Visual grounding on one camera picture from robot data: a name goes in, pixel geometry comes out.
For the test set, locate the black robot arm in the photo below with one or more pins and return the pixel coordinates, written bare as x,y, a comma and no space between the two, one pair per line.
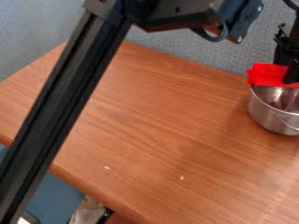
144,130

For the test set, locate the white object at corner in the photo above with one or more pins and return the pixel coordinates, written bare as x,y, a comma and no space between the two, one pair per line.
23,221

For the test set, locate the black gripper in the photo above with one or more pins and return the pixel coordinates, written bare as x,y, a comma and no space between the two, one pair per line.
287,49

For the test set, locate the crumpled beige cloth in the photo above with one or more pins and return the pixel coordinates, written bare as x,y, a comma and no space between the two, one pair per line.
88,212

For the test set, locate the red plastic block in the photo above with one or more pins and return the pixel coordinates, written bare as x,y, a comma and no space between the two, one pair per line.
267,75

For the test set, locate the metal pot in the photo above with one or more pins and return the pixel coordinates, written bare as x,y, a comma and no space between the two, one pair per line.
274,109

